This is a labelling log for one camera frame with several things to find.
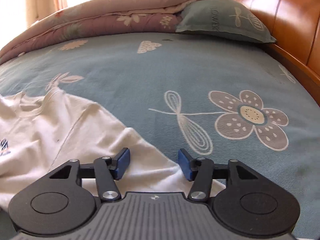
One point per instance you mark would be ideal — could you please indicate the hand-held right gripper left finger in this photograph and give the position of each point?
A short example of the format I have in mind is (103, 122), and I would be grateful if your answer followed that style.
(123, 163)

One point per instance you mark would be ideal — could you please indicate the grey-green flower pillow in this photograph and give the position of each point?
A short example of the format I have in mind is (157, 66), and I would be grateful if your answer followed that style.
(225, 20)

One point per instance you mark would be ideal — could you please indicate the white printed sweatshirt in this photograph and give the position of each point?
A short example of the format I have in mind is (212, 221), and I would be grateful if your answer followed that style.
(75, 135)

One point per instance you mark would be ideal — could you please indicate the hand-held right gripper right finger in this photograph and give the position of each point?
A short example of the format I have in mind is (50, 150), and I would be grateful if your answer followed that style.
(185, 163)

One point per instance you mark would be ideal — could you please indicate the folded pink floral quilt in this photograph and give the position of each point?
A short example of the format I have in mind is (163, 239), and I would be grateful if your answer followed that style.
(100, 17)

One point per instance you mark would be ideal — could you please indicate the wooden headboard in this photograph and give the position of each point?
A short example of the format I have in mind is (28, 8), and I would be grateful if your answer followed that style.
(287, 12)

